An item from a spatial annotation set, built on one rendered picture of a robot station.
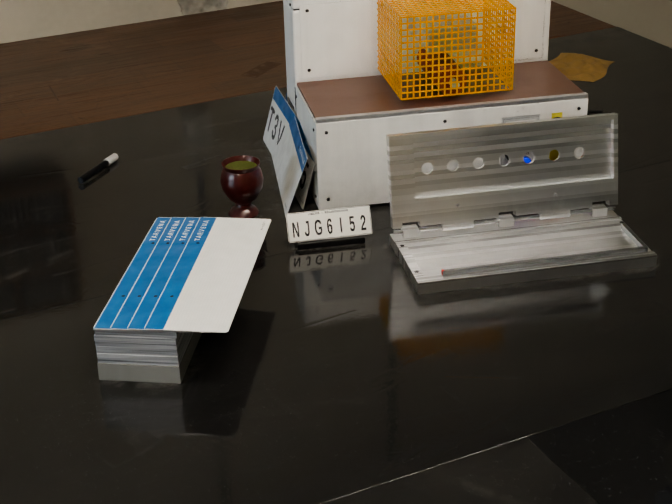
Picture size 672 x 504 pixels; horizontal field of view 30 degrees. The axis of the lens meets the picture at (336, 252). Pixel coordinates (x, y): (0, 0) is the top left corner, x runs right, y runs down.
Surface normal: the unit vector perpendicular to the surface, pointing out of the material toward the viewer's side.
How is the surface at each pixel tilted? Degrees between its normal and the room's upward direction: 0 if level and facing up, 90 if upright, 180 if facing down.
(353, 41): 90
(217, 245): 0
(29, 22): 90
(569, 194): 79
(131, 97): 0
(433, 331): 0
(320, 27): 90
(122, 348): 90
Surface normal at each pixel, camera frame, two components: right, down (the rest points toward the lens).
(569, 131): 0.19, 0.26
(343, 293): -0.02, -0.89
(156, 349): -0.12, 0.45
